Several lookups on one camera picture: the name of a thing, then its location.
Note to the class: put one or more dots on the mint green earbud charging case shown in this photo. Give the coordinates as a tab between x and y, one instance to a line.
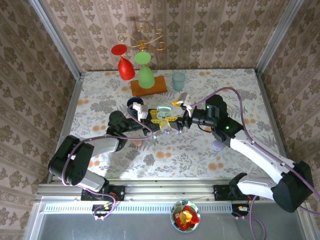
163	110

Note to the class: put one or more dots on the lavender earbud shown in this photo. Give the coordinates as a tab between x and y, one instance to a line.
179	132
167	132

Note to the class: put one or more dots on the pink earbud charging case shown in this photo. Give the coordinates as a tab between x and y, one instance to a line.
137	143

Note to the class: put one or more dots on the lavender earbud charging case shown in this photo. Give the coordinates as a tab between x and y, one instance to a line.
216	146

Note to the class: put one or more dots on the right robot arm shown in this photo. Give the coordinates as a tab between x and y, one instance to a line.
292	190

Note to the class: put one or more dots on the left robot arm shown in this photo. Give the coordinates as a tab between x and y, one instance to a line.
70	162

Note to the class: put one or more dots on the teal plastic tumbler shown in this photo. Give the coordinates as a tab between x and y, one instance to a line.
178	83

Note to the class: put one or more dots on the dark blue cup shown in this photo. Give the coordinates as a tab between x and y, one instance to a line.
132	100

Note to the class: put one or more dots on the gold glass rack wooden base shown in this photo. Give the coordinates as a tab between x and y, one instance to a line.
157	86

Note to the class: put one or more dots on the green wine glass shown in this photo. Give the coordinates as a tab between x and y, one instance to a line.
146	78

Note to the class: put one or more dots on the floral tablecloth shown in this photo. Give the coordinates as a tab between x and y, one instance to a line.
190	162

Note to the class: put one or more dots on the red wine glass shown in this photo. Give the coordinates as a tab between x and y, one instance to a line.
126	70

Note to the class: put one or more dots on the floral rimmed plate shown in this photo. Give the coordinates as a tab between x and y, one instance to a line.
191	203

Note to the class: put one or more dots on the black connector block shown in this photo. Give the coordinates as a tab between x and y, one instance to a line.
100	208
236	208

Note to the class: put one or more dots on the yellow wrapped candy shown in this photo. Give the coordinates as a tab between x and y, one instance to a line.
186	216

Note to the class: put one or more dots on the red candy wrapper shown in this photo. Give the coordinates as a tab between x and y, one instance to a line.
193	220

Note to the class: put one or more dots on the grey metal tray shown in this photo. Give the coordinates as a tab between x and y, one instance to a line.
100	230

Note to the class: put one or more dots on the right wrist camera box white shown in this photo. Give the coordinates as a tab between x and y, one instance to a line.
183	98

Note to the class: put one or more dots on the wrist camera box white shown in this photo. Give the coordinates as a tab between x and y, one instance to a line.
141	110
183	98

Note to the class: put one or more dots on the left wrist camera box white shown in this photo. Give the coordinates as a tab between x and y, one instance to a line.
141	110

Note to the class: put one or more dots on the aluminium table side rail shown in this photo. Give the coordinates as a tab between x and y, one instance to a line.
266	100
72	100

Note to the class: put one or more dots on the aluminium corner post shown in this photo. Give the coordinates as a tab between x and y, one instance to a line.
277	37
57	37

